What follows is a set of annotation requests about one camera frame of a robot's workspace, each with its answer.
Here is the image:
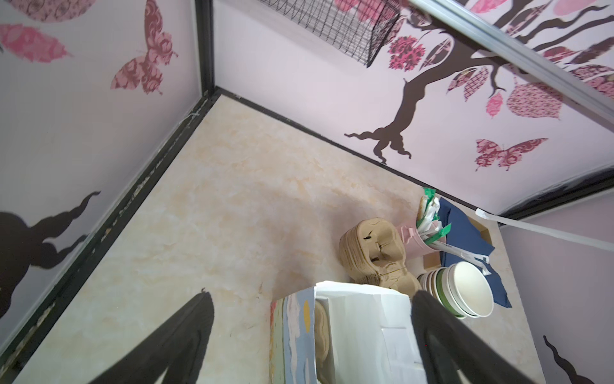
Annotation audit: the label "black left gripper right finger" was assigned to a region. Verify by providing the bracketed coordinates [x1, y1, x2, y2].
[411, 291, 532, 383]

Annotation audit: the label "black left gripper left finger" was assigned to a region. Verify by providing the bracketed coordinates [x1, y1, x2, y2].
[92, 291, 214, 383]

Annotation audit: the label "white paper takeout bag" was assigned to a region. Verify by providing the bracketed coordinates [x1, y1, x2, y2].
[269, 281, 427, 383]

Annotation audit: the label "single white straw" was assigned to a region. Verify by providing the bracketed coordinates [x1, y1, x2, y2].
[475, 208, 613, 252]

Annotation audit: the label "single cardboard cup carrier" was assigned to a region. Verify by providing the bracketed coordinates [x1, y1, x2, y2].
[314, 301, 330, 383]

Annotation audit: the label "stacked paper cups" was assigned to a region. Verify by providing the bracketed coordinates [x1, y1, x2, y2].
[418, 262, 494, 319]

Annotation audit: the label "brown cardboard napkin box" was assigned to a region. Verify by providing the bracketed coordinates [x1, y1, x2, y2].
[423, 217, 492, 270]

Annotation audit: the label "blue napkin stack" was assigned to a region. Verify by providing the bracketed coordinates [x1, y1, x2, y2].
[439, 198, 513, 308]

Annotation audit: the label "green wrapped stirrers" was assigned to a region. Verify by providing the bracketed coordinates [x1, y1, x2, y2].
[416, 188, 452, 245]

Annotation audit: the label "aluminium rail back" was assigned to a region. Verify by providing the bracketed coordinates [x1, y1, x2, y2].
[412, 1, 613, 131]

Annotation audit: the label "black wire basket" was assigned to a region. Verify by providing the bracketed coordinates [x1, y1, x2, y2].
[264, 0, 401, 67]

